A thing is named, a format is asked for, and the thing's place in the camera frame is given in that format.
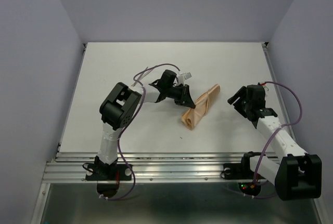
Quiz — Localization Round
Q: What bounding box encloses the silver metal spoon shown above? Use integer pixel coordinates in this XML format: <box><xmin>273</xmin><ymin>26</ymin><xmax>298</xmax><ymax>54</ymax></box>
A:
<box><xmin>132</xmin><ymin>67</ymin><xmax>153</xmax><ymax>86</ymax></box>

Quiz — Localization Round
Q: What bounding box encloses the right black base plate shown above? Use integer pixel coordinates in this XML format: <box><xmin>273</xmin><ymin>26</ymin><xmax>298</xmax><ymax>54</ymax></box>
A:
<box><xmin>221</xmin><ymin>162</ymin><xmax>271</xmax><ymax>181</ymax></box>

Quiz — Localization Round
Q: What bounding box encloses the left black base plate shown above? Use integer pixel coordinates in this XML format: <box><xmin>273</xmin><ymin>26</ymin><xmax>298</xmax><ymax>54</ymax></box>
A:
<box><xmin>82</xmin><ymin>163</ymin><xmax>132</xmax><ymax>181</ymax></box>

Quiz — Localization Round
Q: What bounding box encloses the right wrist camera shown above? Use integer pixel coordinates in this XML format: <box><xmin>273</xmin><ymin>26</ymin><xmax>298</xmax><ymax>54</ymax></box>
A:
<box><xmin>260</xmin><ymin>83</ymin><xmax>270</xmax><ymax>98</ymax></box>

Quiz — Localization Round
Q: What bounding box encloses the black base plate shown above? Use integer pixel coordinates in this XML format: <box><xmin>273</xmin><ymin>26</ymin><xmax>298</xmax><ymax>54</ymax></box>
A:
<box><xmin>82</xmin><ymin>163</ymin><xmax>132</xmax><ymax>181</ymax></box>
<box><xmin>221</xmin><ymin>162</ymin><xmax>271</xmax><ymax>181</ymax></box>

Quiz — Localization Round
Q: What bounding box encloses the orange cloth napkin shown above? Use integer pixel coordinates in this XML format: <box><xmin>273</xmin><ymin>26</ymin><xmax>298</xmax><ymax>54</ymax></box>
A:
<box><xmin>181</xmin><ymin>84</ymin><xmax>221</xmax><ymax>130</ymax></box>

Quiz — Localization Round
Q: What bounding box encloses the aluminium frame rail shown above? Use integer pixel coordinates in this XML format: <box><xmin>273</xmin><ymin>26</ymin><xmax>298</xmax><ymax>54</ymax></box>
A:
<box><xmin>42</xmin><ymin>152</ymin><xmax>243</xmax><ymax>183</ymax></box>

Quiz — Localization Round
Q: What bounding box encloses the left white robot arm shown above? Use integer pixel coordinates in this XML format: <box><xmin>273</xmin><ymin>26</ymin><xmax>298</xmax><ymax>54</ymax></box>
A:
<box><xmin>94</xmin><ymin>70</ymin><xmax>196</xmax><ymax>179</ymax></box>

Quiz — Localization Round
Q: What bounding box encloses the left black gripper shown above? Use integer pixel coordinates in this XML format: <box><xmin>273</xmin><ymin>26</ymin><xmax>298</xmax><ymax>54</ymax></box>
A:
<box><xmin>166</xmin><ymin>84</ymin><xmax>195</xmax><ymax>109</ymax></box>

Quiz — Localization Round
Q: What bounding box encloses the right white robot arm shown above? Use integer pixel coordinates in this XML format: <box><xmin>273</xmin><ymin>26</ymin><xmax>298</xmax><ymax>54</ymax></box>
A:
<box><xmin>221</xmin><ymin>83</ymin><xmax>322</xmax><ymax>201</ymax></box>

